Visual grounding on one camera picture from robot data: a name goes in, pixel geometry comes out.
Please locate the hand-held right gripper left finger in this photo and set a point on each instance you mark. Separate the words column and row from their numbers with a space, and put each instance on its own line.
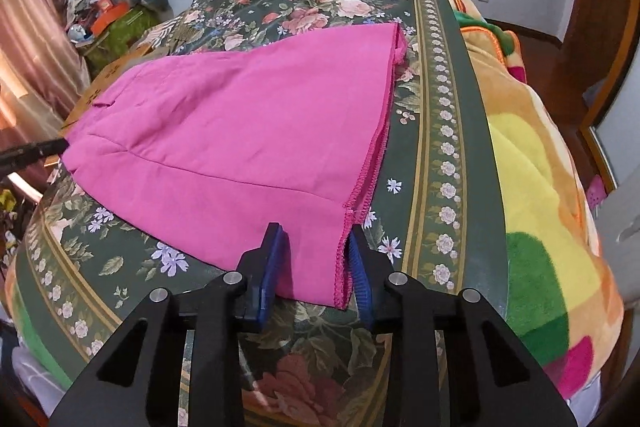
column 270, row 274

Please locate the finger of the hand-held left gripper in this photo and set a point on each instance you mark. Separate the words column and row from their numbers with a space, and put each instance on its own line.
column 30, row 153

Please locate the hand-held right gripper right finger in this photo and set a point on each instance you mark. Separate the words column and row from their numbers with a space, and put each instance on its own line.
column 359, row 277

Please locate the pink pants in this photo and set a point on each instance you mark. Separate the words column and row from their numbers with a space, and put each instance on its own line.
column 240, row 127

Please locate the cardboard box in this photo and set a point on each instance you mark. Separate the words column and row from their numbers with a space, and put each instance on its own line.
column 107, row 79

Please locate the pink curtain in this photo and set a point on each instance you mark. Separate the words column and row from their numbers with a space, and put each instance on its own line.
column 35, row 42

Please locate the green floral bedspread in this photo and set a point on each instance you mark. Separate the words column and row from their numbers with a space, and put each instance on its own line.
column 440, row 157

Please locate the orange packet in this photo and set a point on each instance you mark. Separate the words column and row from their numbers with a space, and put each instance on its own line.
column 107, row 9

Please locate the colourful fleece blanket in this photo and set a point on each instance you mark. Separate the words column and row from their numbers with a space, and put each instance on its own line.
column 540, row 207

